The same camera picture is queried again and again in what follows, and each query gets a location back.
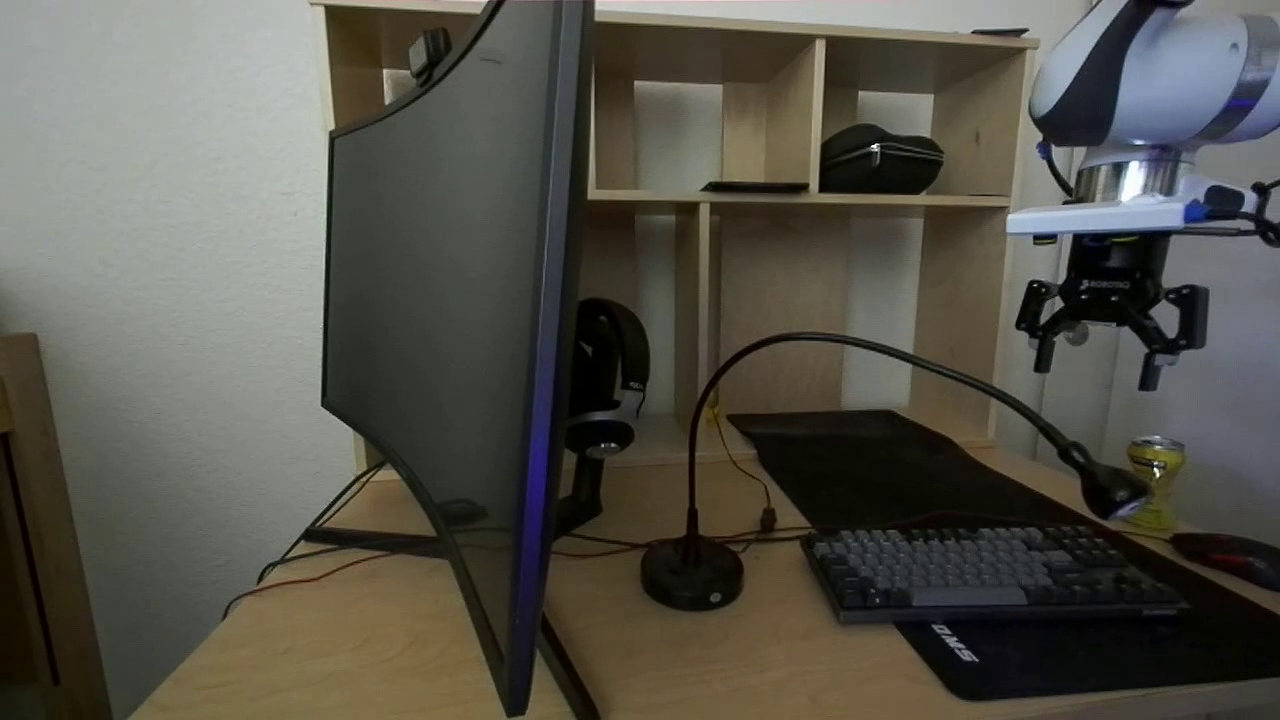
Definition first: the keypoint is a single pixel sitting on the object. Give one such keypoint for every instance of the wooden desk shelf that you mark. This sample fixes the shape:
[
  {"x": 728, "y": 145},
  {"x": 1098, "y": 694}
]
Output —
[{"x": 780, "y": 270}]

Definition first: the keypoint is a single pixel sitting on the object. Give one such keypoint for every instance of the black headphones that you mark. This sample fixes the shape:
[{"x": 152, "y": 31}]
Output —
[{"x": 610, "y": 380}]

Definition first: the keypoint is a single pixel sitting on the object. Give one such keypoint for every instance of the flat black device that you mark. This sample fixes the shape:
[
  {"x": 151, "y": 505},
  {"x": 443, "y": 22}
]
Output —
[{"x": 755, "y": 187}]

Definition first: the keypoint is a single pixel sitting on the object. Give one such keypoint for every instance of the yellow drink can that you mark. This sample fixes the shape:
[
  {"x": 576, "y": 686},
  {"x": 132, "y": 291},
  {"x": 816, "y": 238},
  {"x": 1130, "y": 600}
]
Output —
[{"x": 1157, "y": 475}]

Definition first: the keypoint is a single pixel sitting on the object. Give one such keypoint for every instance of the black desk mat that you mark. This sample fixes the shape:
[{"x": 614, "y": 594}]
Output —
[{"x": 880, "y": 470}]

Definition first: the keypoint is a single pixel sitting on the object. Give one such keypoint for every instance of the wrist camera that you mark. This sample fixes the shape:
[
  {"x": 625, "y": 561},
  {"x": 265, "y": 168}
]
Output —
[{"x": 1100, "y": 215}]

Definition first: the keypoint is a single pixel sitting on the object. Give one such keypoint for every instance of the small dark flat object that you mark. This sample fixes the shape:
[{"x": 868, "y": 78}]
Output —
[{"x": 1000, "y": 32}]

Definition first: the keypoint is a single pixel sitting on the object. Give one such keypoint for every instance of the wooden furniture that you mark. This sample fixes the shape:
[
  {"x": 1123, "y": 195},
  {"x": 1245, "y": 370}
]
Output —
[{"x": 45, "y": 520}]

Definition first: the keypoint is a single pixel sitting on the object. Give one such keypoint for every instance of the black zip case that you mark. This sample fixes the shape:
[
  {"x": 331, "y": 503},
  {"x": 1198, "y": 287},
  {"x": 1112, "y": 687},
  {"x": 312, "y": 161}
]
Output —
[{"x": 880, "y": 160}]

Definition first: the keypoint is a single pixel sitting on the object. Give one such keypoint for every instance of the black computer mouse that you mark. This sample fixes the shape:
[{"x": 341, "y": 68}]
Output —
[{"x": 1235, "y": 555}]

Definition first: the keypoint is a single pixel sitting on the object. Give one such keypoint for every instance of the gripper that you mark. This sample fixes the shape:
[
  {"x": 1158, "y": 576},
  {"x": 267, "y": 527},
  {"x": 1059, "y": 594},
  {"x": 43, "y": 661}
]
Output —
[{"x": 1112, "y": 280}]

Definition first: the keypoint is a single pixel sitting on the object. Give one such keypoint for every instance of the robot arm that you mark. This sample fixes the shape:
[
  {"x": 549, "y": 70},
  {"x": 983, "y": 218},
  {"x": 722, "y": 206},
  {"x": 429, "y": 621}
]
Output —
[{"x": 1150, "y": 80}]

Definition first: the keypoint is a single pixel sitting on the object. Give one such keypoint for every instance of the grey and black keyboard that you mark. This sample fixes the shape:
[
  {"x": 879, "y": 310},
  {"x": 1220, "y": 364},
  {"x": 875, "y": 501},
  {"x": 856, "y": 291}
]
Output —
[{"x": 980, "y": 575}]

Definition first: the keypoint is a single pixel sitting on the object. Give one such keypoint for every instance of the black gooseneck microphone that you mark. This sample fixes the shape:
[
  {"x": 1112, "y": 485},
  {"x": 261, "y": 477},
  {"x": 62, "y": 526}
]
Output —
[{"x": 692, "y": 575}]

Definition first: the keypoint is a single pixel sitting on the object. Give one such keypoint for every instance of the black webcam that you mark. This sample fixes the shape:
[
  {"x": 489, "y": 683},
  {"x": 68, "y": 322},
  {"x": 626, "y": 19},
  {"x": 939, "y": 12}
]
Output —
[{"x": 430, "y": 52}]

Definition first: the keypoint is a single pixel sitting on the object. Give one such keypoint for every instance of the curved black monitor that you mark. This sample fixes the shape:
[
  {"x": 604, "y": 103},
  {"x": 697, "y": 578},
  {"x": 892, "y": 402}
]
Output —
[{"x": 440, "y": 300}]

